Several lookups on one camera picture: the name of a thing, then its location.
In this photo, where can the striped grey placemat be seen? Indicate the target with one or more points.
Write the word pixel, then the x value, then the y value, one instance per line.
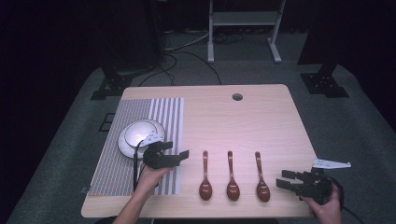
pixel 115 168

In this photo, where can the white plate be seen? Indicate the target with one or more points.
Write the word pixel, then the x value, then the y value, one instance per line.
pixel 124 149

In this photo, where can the white metal stand frame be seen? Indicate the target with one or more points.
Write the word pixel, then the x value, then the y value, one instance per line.
pixel 244 18

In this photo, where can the white bowl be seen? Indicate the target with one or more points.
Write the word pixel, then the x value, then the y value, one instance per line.
pixel 138 132

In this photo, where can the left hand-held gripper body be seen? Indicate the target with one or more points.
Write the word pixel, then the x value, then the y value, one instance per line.
pixel 157 158

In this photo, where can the black stand with base plate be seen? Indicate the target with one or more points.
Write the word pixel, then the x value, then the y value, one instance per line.
pixel 112 85
pixel 323 84

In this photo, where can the reddish brown spoon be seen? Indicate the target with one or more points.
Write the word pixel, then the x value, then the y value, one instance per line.
pixel 205 188
pixel 263 190
pixel 233 189

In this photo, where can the person's right hand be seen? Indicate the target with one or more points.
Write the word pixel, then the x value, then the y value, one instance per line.
pixel 327 213

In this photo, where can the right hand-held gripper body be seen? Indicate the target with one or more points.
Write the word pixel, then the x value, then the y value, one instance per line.
pixel 316 185

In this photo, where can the person's left hand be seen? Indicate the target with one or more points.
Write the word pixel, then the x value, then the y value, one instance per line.
pixel 149 179

